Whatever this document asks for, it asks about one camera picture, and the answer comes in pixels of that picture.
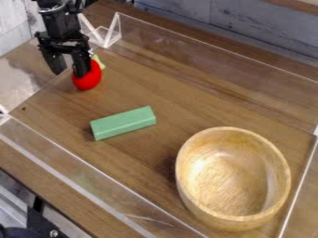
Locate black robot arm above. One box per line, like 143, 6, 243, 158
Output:
33, 0, 91, 78

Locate red fuzzy ball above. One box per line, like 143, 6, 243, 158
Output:
72, 59, 101, 90

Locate green rectangular block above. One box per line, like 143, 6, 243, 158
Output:
89, 106, 156, 140

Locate clear acrylic tray walls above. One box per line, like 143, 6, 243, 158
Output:
0, 14, 318, 238

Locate black metal bracket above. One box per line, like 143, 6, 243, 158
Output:
27, 206, 69, 238

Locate wooden bowl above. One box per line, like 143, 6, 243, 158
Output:
175, 126, 291, 231

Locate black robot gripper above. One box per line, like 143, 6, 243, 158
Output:
35, 32, 91, 78

